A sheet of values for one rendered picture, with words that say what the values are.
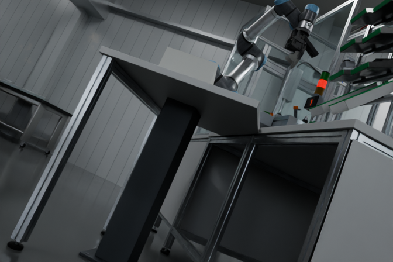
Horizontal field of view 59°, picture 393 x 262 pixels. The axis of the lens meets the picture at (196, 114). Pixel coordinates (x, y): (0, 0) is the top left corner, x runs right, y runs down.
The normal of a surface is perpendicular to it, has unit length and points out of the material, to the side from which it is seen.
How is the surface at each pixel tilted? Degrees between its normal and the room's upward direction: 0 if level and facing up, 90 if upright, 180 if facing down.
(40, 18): 90
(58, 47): 90
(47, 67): 90
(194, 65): 90
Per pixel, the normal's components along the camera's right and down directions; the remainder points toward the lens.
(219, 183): 0.26, -0.07
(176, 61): -0.17, -0.26
